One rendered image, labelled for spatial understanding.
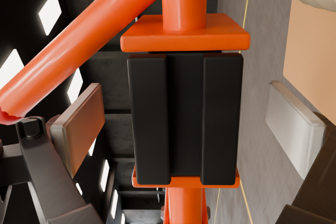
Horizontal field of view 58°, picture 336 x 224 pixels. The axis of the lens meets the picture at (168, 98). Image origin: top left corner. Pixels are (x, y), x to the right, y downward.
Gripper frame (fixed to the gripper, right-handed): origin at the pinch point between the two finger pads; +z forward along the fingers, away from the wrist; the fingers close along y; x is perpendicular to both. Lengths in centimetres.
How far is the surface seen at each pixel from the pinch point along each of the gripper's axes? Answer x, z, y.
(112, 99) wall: -392, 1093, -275
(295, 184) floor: -171, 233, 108
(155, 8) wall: -45, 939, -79
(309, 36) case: 2.4, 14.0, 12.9
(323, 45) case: 2.1, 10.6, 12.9
